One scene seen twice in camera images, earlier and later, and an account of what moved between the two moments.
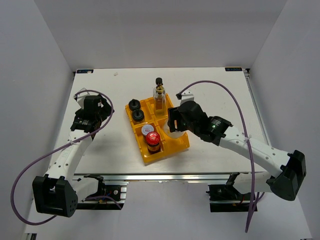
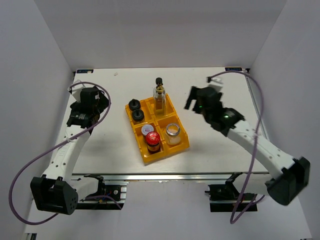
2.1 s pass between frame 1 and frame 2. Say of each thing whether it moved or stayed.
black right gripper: moved
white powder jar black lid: stayed
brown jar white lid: stayed
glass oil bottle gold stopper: stayed
